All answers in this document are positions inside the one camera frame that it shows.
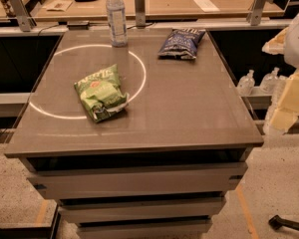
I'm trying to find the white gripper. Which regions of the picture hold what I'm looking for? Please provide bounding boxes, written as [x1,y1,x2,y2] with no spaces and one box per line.
[262,13,299,131]

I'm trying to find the green rice chip bag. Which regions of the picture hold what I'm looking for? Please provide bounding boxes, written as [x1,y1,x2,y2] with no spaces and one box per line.
[74,64,130,122]

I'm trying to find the clear sanitizer bottle right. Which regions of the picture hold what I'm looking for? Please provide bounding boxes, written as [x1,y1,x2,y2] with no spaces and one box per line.
[259,67,279,94]

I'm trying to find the clear sanitizer bottle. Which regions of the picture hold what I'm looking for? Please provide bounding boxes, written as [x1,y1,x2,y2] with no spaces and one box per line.
[259,67,279,94]
[237,70,255,97]

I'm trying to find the clear sanitizer bottle left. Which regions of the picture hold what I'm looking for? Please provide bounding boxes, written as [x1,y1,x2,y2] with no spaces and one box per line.
[237,70,255,97]

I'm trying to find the dark blue chip bag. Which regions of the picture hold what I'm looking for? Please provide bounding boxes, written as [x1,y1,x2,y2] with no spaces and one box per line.
[157,28,205,60]

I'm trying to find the white paper sheet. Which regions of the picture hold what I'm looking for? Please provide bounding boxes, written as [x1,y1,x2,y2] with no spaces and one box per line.
[193,0,219,12]

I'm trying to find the black chair base leg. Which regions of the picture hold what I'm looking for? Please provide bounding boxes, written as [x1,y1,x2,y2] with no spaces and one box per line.
[268,215,299,231]

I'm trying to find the grey drawer cabinet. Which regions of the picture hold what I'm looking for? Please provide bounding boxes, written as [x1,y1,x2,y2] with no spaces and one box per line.
[6,29,262,239]

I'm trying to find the paper card on desk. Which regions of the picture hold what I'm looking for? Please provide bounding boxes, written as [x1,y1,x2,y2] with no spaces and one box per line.
[45,0,72,12]

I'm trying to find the metal bracket right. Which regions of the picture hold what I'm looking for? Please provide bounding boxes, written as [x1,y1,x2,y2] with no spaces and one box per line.
[246,0,267,26]

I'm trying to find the metal bracket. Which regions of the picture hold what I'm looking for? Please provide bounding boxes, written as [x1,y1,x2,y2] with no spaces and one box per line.
[7,0,34,32]
[246,0,267,26]
[135,0,146,28]

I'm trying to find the metal bracket middle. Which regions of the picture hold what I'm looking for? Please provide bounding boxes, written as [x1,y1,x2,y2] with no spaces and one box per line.
[135,0,146,28]

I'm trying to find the metal bracket left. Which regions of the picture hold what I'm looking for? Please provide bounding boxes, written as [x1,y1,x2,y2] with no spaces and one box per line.
[7,0,34,32]

